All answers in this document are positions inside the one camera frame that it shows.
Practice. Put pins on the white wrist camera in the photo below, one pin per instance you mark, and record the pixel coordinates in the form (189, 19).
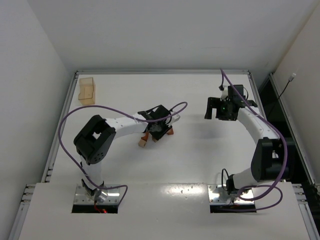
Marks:
(175, 118)
(224, 92)

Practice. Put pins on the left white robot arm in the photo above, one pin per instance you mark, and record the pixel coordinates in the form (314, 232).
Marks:
(95, 138)

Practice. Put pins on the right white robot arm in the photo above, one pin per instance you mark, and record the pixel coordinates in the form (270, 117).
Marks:
(273, 157)

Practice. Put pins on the transparent orange plastic box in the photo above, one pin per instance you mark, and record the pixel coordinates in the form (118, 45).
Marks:
(87, 94)

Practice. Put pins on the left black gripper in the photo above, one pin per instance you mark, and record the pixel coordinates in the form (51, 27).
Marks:
(161, 132)

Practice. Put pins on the metal base plate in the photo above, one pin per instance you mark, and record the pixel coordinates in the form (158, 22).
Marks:
(218, 196)
(101, 197)

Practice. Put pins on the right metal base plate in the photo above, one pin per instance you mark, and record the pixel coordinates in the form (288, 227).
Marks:
(218, 196)

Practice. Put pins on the pale wooden cube block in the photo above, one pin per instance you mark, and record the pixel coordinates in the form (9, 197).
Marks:
(142, 143)

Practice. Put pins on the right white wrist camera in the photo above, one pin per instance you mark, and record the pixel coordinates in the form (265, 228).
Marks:
(224, 92)

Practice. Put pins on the dark brown L block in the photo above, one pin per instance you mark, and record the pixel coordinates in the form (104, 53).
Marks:
(146, 136)

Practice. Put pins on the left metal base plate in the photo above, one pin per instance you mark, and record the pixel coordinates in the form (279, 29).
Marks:
(101, 197)

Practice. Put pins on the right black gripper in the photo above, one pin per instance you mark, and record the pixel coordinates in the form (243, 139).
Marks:
(213, 107)

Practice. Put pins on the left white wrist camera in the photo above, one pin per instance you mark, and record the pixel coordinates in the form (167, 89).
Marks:
(175, 118)

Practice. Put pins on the long reddish wood block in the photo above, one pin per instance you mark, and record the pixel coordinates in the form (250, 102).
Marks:
(170, 131)

